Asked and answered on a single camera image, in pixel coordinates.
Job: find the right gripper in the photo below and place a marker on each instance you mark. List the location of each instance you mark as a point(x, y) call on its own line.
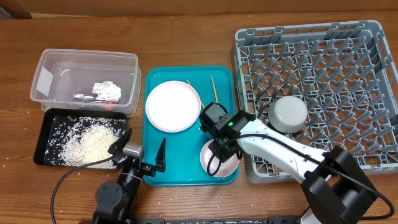
point(217, 147)

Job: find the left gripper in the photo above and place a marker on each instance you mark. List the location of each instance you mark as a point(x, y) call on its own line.
point(150, 169)

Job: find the small white plate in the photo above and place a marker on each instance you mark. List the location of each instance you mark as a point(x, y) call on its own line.
point(226, 168)

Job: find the large white plate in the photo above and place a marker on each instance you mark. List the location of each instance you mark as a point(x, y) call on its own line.
point(173, 106)

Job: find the foil ball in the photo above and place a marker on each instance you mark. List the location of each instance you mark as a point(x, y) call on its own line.
point(107, 90)

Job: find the grey bowl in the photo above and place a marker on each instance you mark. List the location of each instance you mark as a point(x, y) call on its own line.
point(288, 114)

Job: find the red wrapper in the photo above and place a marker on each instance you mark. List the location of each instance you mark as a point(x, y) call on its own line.
point(90, 99)

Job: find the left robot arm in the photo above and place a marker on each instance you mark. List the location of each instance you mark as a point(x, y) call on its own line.
point(114, 199)

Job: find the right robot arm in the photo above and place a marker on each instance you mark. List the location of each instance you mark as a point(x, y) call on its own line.
point(336, 188)

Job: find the teal plastic tray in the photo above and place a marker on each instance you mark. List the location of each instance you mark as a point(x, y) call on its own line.
point(183, 149)

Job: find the rice pile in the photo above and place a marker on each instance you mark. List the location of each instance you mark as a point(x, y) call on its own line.
point(77, 140)

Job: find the black rectangular tray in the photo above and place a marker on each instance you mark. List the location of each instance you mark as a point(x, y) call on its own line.
point(46, 124)

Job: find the clear plastic bin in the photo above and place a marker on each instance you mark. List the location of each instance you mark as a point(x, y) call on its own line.
point(61, 74)

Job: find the grey dish rack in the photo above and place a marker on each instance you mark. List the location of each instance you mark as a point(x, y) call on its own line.
point(343, 71)

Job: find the black rail bottom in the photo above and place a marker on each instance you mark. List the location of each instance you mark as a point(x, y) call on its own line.
point(290, 219)

